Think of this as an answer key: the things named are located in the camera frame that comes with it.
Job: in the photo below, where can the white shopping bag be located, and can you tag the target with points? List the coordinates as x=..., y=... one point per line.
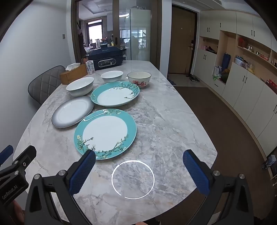
x=217, y=72

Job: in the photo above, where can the large white bowl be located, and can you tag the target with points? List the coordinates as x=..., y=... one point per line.
x=80, y=86

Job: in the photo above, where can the person's left hand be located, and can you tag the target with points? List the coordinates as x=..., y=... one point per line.
x=19, y=214

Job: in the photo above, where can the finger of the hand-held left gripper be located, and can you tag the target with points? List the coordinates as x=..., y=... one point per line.
x=27, y=154
x=6, y=152

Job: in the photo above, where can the teal floral deep plate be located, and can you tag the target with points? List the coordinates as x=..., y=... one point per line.
x=114, y=96

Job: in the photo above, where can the red shelf box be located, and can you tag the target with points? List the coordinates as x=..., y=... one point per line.
x=242, y=42

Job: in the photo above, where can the wooden entrance door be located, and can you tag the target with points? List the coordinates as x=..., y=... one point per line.
x=180, y=43

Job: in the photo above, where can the grey rimmed plate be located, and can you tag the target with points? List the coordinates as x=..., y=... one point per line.
x=69, y=112

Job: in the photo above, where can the navy electric cooker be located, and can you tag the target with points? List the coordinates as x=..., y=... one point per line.
x=106, y=56

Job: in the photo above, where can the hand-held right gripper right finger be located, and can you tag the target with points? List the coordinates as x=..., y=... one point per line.
x=195, y=173

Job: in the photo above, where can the frosted glass door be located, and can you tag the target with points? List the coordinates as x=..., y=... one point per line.
x=138, y=34

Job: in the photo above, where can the wooden tissue box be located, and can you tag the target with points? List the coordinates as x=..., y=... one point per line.
x=73, y=75

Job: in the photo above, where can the cream wall cabinet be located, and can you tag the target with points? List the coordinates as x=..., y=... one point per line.
x=246, y=90

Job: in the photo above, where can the dark slippers pair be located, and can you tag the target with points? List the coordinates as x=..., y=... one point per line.
x=172, y=82

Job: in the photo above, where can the grey quilted chair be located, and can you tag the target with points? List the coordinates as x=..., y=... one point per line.
x=45, y=84

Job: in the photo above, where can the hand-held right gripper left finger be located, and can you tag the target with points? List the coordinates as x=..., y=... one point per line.
x=82, y=171

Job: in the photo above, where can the white milk carton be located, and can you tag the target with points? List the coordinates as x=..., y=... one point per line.
x=90, y=67

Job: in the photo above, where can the white tissue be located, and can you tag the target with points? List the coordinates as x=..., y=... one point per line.
x=72, y=66

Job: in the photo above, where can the dark sneakers pair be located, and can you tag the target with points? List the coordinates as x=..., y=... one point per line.
x=194, y=79

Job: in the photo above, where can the dark green bag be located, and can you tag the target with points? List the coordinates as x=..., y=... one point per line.
x=226, y=75

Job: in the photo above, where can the small white bowl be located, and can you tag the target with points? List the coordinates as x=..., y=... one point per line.
x=111, y=75

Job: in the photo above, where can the blue plastic bag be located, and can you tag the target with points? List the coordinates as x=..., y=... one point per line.
x=270, y=164

